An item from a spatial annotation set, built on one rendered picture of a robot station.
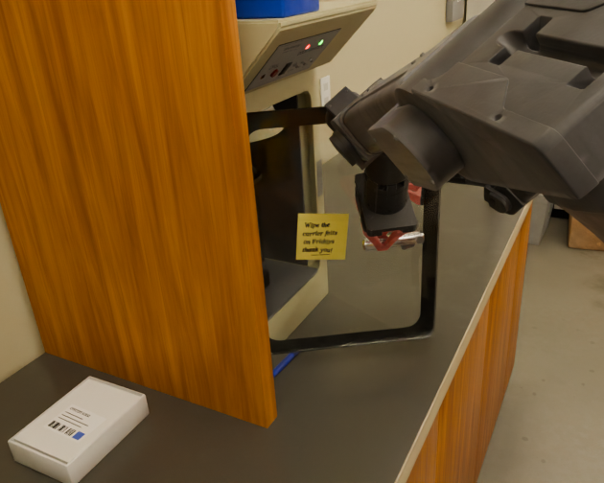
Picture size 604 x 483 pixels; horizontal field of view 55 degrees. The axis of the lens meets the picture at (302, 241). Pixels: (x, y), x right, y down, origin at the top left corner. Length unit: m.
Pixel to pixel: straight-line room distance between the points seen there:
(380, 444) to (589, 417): 1.66
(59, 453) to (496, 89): 0.80
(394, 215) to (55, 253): 0.56
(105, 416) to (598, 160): 0.84
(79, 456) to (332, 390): 0.39
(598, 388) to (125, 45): 2.25
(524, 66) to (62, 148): 0.77
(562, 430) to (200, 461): 1.71
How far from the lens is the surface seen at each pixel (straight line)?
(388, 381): 1.00
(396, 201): 0.75
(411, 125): 0.27
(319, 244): 0.89
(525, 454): 2.28
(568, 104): 0.20
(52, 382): 1.13
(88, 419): 0.96
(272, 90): 0.95
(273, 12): 0.77
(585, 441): 2.38
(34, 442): 0.96
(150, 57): 0.76
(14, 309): 1.19
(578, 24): 0.24
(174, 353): 0.95
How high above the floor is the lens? 1.57
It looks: 25 degrees down
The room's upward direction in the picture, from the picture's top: 4 degrees counter-clockwise
